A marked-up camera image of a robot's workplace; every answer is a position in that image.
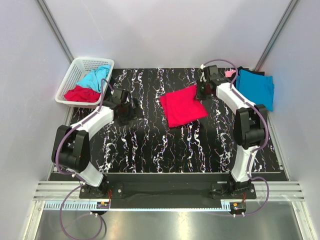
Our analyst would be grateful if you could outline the aluminium frame rail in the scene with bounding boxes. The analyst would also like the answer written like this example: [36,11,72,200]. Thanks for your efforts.
[33,181,304,212]

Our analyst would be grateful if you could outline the folded blue t-shirt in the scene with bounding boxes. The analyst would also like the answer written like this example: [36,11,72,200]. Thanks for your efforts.
[235,71,275,112]

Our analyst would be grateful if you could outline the light blue shirt in basket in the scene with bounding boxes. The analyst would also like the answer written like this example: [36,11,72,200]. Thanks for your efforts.
[76,65,111,93]

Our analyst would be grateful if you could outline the folded pink t-shirt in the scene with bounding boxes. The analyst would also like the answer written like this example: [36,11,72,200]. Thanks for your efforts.
[224,69,236,78]

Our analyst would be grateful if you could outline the red shirt in basket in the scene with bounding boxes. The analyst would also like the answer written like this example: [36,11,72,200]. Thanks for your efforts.
[64,85,101,103]

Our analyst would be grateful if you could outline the red t-shirt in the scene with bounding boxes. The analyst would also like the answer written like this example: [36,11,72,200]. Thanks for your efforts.
[159,85,208,128]

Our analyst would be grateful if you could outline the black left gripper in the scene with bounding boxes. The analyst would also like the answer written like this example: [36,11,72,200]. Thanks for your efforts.
[117,97,144,127]

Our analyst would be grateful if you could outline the white plastic laundry basket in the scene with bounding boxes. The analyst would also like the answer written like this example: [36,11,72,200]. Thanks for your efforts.
[55,56,115,109]

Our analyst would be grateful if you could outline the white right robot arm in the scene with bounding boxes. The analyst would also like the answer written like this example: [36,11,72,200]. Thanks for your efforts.
[195,65,269,199]

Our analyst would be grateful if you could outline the folded black t-shirt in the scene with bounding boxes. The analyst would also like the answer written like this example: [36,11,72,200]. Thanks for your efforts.
[225,66,265,80]

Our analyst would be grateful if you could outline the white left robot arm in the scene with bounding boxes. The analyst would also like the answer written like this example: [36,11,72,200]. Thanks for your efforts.
[51,88,144,198]

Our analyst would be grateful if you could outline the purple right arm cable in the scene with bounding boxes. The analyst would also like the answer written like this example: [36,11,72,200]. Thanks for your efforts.
[201,58,270,217]

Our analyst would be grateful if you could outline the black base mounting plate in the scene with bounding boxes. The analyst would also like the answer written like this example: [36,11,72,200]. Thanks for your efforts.
[79,173,257,211]

